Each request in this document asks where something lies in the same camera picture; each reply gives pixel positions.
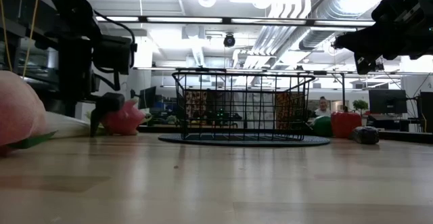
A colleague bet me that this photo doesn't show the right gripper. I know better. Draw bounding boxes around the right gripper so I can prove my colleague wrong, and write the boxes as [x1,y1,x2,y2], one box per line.
[353,14,433,76]

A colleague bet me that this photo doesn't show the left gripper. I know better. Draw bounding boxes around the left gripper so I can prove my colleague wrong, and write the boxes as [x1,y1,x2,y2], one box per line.
[59,43,126,137]

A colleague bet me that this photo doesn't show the pink dragon fruit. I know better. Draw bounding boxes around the pink dragon fruit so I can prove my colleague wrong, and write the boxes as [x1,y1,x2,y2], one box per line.
[99,97,153,137]

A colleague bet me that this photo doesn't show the white and green leek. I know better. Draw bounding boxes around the white and green leek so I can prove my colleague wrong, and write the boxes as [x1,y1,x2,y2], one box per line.
[43,110,106,139]

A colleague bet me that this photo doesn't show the red bell pepper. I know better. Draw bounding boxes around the red bell pepper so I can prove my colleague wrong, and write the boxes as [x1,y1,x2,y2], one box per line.
[330,111,363,139]

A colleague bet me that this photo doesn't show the avocado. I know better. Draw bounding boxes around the avocado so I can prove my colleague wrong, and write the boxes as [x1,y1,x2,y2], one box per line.
[348,125,380,145]

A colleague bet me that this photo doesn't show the green lime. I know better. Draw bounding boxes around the green lime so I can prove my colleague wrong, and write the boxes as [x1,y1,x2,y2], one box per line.
[311,115,334,138]

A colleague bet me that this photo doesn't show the pink peach with leaf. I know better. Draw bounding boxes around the pink peach with leaf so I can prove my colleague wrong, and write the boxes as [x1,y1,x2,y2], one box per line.
[0,70,58,157]

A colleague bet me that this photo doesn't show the black computer monitor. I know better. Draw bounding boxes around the black computer monitor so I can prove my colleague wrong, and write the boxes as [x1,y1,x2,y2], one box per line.
[419,91,433,133]
[368,89,408,115]
[137,85,158,110]

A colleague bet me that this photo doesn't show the green potted plant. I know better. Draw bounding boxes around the green potted plant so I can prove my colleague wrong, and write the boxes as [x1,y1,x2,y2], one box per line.
[352,99,369,116]

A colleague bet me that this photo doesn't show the person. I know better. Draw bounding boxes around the person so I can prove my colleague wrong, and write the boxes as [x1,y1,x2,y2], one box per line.
[313,95,332,118]

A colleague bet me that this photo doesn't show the orange patterned board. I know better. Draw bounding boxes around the orange patterned board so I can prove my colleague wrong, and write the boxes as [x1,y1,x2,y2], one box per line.
[184,90,208,123]
[275,91,298,130]

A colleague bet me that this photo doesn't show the overhead light bar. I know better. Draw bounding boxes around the overhead light bar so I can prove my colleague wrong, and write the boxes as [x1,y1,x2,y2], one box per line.
[95,15,376,27]

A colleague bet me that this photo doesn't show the silver ceiling duct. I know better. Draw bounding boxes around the silver ceiling duct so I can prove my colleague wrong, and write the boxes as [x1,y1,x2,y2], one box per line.
[299,0,375,51]

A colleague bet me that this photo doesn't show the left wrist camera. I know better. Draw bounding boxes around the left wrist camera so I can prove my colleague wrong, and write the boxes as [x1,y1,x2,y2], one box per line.
[93,35,138,76]

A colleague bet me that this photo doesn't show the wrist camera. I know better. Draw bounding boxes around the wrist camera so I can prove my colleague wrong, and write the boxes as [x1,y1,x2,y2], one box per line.
[93,35,138,76]
[371,0,422,27]

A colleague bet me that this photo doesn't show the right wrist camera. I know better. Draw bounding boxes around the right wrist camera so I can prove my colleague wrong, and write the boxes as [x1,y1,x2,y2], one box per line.
[371,0,422,27]

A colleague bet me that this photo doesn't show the black wire basket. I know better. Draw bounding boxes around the black wire basket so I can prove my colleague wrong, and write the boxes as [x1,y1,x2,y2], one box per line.
[171,68,316,142]
[158,133,331,148]

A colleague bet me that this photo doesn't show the yellow hanging cord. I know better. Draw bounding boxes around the yellow hanging cord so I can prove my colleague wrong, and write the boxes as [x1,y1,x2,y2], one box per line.
[22,0,40,79]
[0,0,13,72]

